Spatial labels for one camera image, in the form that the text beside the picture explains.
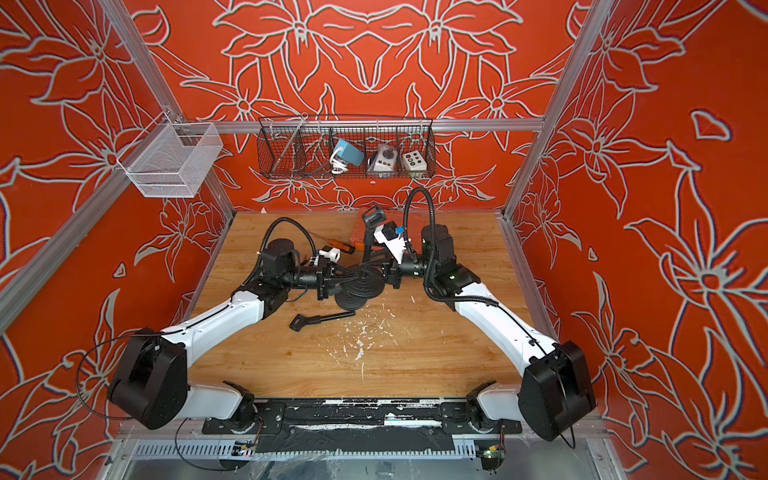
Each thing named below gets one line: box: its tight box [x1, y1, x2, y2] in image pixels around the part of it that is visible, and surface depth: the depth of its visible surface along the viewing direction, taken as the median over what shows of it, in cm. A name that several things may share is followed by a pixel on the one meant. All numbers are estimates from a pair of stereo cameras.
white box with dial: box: [368, 144, 398, 172], surface depth 93 cm
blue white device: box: [330, 139, 364, 175], surface depth 86 cm
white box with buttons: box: [402, 150, 427, 171], surface depth 97 cm
